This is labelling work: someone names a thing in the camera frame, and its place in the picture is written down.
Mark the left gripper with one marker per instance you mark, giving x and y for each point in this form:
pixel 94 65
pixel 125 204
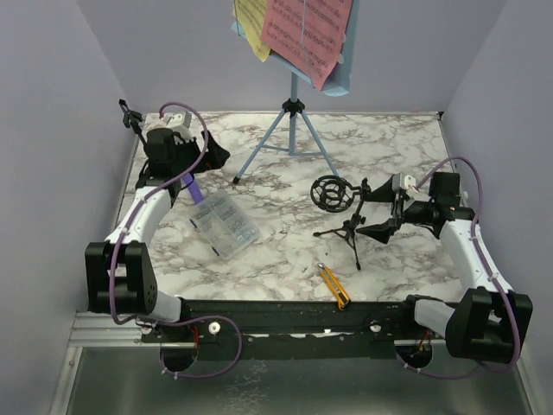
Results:
pixel 213 159

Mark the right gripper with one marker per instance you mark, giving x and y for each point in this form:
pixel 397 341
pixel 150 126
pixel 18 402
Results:
pixel 400 212

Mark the purple microphone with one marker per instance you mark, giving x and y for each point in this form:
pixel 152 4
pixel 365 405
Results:
pixel 191 185

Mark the black tripod mic stand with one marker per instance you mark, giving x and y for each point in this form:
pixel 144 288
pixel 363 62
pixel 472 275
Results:
pixel 334 195

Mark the black round-base mic stand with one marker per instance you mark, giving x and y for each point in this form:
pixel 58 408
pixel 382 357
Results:
pixel 132 120

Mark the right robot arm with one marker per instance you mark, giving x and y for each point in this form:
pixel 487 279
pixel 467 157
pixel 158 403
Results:
pixel 490 322

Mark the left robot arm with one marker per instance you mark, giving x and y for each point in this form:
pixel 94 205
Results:
pixel 121 281

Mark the clear plastic screw box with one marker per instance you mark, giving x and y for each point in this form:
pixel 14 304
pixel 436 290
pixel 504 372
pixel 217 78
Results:
pixel 224 224

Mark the light blue music stand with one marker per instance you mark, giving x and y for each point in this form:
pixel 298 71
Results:
pixel 298 108

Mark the yellow utility knife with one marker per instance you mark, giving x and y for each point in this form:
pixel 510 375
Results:
pixel 335 286

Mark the yellow sheet music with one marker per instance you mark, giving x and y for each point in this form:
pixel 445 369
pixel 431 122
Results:
pixel 249 15

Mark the pink sheet music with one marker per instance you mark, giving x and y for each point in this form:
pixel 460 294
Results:
pixel 315 37

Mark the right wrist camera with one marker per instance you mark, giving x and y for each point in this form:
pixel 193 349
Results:
pixel 403 183

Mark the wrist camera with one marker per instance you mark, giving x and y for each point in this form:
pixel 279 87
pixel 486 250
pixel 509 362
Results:
pixel 403 183
pixel 178 122

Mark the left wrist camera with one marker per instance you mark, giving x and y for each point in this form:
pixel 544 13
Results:
pixel 178 122

